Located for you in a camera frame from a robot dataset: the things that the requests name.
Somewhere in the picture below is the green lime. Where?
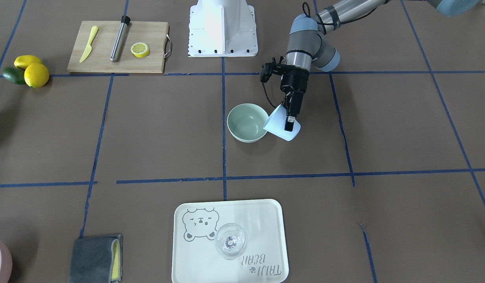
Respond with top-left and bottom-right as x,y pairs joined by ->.
2,67 -> 26,85

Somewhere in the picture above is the grey folded cloth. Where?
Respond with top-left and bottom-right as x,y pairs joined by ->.
68,233 -> 123,283

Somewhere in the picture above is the yellow lemon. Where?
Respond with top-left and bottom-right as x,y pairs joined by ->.
24,63 -> 50,88
14,54 -> 43,70

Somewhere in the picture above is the steel muddler rod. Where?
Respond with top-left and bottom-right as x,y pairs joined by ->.
110,15 -> 130,62

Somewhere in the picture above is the lemon half slice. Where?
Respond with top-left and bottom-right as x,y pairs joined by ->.
130,42 -> 150,59

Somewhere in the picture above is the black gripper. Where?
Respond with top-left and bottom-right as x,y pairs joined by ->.
280,65 -> 310,131

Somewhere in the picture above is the cream bear tray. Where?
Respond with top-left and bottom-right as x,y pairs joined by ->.
172,199 -> 289,283

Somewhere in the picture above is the light blue plastic cup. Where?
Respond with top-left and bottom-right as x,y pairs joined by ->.
263,105 -> 301,142

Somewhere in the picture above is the pink bowl of ice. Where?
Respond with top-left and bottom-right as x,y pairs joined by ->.
0,240 -> 13,283

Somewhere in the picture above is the wine glass on tray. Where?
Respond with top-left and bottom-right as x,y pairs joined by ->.
215,223 -> 247,260

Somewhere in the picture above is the yellow plastic knife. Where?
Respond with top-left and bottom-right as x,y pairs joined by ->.
79,26 -> 99,63

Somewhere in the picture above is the wooden cutting board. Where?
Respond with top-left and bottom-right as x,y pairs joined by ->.
67,21 -> 173,74

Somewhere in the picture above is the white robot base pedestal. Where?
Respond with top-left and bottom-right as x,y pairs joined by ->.
187,0 -> 259,58

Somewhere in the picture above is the mint green bowl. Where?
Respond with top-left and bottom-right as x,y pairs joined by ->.
227,103 -> 269,143

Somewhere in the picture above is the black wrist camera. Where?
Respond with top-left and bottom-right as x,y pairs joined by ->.
260,56 -> 286,84

